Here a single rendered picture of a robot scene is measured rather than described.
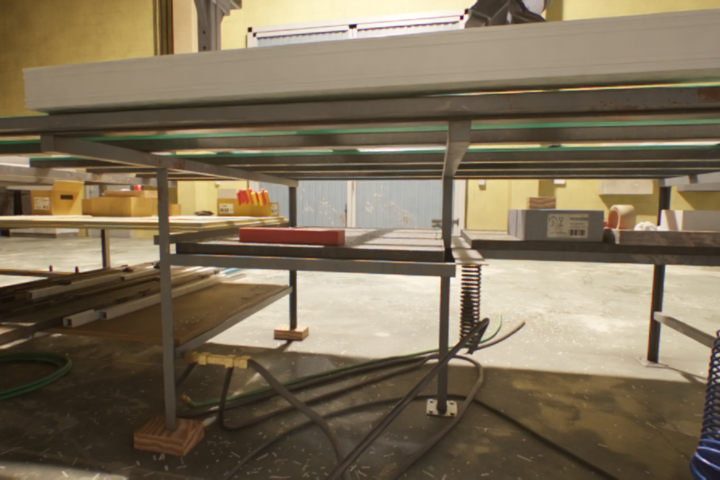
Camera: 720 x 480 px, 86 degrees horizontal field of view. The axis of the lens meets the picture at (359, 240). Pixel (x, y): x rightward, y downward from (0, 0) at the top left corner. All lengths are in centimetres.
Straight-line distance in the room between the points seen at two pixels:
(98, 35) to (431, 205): 765
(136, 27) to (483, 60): 956
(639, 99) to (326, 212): 686
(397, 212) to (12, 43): 919
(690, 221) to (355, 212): 617
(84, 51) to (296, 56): 1011
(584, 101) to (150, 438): 129
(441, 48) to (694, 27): 30
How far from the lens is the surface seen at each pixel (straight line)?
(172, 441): 132
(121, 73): 81
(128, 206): 201
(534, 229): 136
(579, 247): 139
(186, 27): 881
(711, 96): 70
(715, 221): 152
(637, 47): 65
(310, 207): 745
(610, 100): 65
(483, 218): 718
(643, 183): 764
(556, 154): 124
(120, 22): 1027
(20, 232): 1076
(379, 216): 715
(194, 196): 813
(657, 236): 140
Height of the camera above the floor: 69
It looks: 5 degrees down
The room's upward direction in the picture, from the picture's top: straight up
